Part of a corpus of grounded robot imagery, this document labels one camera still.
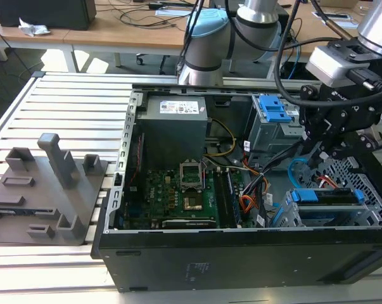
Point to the hard disk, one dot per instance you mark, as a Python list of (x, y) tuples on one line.
[(304, 196)]

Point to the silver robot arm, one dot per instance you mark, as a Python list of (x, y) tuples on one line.
[(206, 47)]

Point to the metal disk bay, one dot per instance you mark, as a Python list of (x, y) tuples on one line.
[(372, 218)]

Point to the black RAM slot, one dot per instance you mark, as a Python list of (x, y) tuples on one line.
[(224, 199), (235, 199), (230, 199), (218, 196)]

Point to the blue plastic drive latch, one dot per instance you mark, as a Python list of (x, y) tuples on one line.
[(274, 109)]

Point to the grey metal drive cage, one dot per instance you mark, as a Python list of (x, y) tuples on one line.
[(263, 133)]

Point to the CPU socket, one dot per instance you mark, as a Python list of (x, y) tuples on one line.
[(190, 177)]

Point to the grey power supply unit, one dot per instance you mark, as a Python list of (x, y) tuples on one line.
[(171, 136)]

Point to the brown square chip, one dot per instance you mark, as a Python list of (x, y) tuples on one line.
[(193, 203)]

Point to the black graphics card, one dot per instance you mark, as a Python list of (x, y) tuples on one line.
[(190, 223)]

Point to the green motherboard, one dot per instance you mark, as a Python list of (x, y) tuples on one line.
[(165, 196)]

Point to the black open PC case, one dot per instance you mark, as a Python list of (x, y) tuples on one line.
[(209, 263)]

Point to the office chair base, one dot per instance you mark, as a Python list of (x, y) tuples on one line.
[(140, 59)]

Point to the wooden desk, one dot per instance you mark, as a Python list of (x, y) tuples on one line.
[(99, 36)]

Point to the black box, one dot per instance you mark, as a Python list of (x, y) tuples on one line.
[(45, 14)]

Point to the grey parts rack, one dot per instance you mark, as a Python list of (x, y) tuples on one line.
[(35, 206)]

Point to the crumpled white paper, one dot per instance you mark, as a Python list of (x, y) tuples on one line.
[(32, 28)]

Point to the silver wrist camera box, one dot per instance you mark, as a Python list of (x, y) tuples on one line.
[(330, 66)]

